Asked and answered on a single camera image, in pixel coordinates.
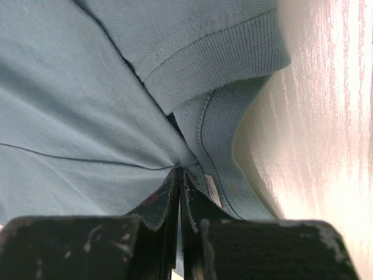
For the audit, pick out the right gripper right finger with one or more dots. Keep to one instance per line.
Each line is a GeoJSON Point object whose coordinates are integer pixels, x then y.
{"type": "Point", "coordinates": [218, 246]}

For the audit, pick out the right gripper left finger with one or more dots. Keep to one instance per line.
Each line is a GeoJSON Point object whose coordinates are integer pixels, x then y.
{"type": "Point", "coordinates": [139, 245]}

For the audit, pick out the blue t-shirt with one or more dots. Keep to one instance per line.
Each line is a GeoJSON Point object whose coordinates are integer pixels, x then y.
{"type": "Point", "coordinates": [101, 99]}

